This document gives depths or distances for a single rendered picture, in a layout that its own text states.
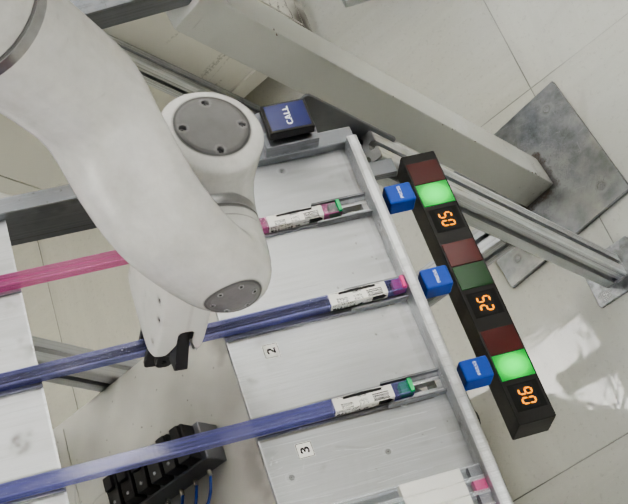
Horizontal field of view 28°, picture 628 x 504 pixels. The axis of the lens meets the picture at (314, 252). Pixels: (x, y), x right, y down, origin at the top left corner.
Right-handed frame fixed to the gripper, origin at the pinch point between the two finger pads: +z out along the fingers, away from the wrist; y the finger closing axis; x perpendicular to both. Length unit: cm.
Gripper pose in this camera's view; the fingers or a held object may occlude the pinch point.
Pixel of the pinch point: (159, 342)
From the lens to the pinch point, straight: 122.6
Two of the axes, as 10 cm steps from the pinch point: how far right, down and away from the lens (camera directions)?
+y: 3.0, 8.0, -5.1
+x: 9.3, -1.2, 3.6
